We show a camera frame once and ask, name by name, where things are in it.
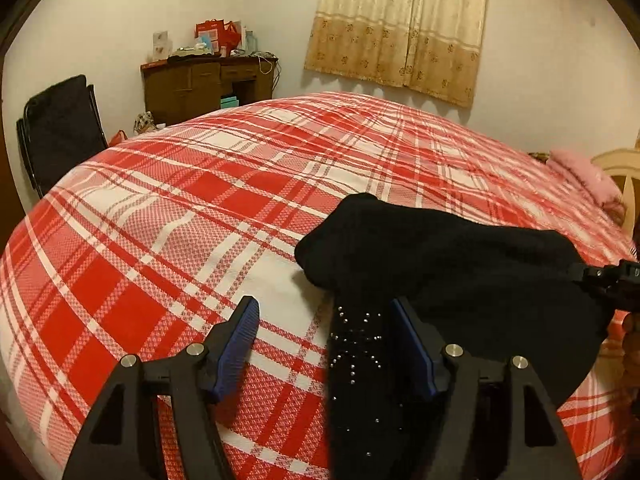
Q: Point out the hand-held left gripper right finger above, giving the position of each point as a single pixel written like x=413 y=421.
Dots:
x=412 y=350

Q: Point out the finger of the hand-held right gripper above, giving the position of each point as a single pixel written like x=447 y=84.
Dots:
x=600 y=275

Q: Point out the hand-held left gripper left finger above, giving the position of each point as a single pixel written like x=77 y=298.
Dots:
x=235 y=350

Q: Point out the black pants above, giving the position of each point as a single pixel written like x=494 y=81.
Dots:
x=450 y=260

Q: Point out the person's right hand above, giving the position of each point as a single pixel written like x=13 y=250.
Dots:
x=631 y=332

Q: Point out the pink pillow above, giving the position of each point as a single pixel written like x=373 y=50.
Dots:
x=585 y=172

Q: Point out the beige headboard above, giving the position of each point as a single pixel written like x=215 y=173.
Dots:
x=625 y=170

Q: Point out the brown patterned cloth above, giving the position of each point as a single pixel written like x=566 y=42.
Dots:
x=540 y=155

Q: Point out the red plaid bed blanket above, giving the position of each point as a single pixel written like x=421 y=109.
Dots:
x=175 y=200

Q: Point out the red plastic bag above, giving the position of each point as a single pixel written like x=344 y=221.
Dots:
x=119 y=138

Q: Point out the patterned tote bag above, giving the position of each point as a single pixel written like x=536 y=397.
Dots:
x=146 y=122

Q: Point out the teal box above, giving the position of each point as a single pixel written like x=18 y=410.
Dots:
x=230 y=102

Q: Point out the brown wooden desk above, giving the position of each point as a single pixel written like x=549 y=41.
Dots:
x=180 y=87

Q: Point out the black folding chair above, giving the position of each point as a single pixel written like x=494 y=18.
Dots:
x=60 y=130

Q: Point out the red gift bag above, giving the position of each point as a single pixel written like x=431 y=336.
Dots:
x=220 y=37

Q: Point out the white printed card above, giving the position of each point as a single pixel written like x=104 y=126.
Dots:
x=160 y=45

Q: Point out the beige patterned curtain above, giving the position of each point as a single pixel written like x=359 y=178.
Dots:
x=400 y=25

